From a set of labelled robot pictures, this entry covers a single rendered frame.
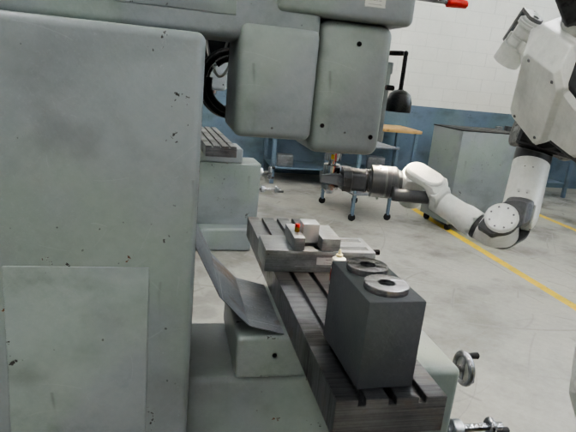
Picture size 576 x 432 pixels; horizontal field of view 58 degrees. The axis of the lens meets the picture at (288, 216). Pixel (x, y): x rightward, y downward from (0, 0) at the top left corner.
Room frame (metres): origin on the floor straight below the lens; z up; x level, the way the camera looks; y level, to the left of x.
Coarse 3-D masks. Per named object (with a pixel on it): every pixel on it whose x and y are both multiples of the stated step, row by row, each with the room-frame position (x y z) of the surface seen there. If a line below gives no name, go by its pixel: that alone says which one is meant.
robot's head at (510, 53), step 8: (520, 24) 1.30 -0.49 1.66; (512, 32) 1.33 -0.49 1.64; (520, 32) 1.30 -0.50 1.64; (528, 32) 1.29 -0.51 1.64; (504, 40) 1.34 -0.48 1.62; (512, 40) 1.32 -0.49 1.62; (520, 40) 1.30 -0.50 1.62; (504, 48) 1.33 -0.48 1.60; (512, 48) 1.31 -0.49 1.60; (520, 48) 1.30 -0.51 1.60; (496, 56) 1.34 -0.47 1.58; (504, 56) 1.32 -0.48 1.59; (512, 56) 1.31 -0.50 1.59; (520, 56) 1.30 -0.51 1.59; (504, 64) 1.33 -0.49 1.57; (512, 64) 1.32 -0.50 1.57
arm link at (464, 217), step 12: (444, 204) 1.32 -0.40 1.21; (456, 204) 1.31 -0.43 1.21; (468, 204) 1.31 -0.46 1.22; (444, 216) 1.32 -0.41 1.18; (456, 216) 1.29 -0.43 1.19; (468, 216) 1.27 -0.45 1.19; (480, 216) 1.27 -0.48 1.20; (456, 228) 1.30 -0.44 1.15; (468, 228) 1.26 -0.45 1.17; (480, 228) 1.23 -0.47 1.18; (480, 240) 1.25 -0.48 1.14; (492, 240) 1.23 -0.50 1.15; (504, 240) 1.23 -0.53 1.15; (516, 240) 1.26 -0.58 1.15
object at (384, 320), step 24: (336, 264) 1.08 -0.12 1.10; (360, 264) 1.08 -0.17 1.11; (384, 264) 1.07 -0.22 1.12; (336, 288) 1.06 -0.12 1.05; (360, 288) 0.96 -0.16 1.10; (384, 288) 0.94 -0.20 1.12; (408, 288) 0.95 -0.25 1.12; (336, 312) 1.04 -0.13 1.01; (360, 312) 0.93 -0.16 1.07; (384, 312) 0.90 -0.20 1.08; (408, 312) 0.92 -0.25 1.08; (336, 336) 1.02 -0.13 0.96; (360, 336) 0.91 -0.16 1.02; (384, 336) 0.90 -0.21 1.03; (408, 336) 0.92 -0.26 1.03; (360, 360) 0.90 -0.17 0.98; (384, 360) 0.91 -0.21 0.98; (408, 360) 0.92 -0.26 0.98; (360, 384) 0.90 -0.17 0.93; (384, 384) 0.91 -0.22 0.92; (408, 384) 0.92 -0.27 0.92
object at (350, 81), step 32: (320, 32) 1.31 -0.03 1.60; (352, 32) 1.32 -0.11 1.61; (384, 32) 1.34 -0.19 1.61; (320, 64) 1.31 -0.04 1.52; (352, 64) 1.32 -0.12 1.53; (384, 64) 1.34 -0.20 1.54; (320, 96) 1.30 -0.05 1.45; (352, 96) 1.32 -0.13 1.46; (320, 128) 1.30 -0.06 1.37; (352, 128) 1.32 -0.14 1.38
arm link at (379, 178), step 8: (344, 168) 1.42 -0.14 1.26; (352, 168) 1.45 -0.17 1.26; (376, 168) 1.40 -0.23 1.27; (384, 168) 1.40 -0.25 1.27; (344, 176) 1.36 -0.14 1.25; (352, 176) 1.37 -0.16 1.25; (360, 176) 1.38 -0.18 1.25; (368, 176) 1.39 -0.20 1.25; (376, 176) 1.38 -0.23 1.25; (384, 176) 1.38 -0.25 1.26; (344, 184) 1.36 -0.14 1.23; (352, 184) 1.38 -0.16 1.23; (360, 184) 1.37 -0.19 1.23; (368, 184) 1.39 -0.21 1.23; (376, 184) 1.37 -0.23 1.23; (384, 184) 1.37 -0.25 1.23; (368, 192) 1.43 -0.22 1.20; (376, 192) 1.38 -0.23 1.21; (384, 192) 1.38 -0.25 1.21
